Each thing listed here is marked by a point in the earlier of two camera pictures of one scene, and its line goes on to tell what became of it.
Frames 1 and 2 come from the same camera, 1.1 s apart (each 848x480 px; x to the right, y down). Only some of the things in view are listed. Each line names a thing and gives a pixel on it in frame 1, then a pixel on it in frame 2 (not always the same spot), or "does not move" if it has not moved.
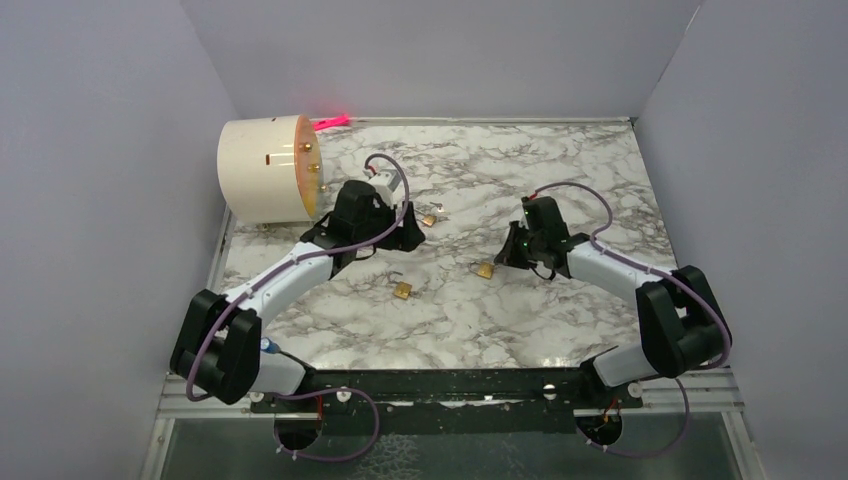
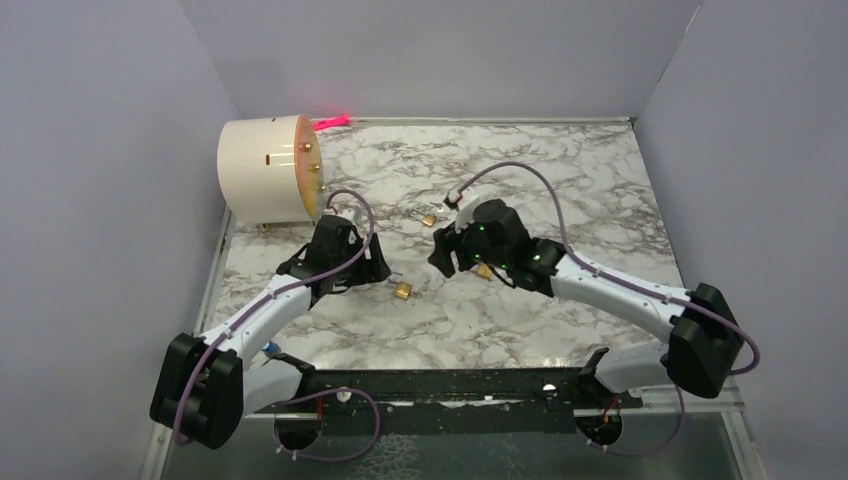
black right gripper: x=508 y=255 → x=448 y=239
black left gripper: x=407 y=237 → x=371 y=269
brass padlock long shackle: x=428 y=220 does not move
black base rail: x=448 y=401 does not move
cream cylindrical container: x=270 y=169 does not move
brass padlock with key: x=483 y=270 does not move
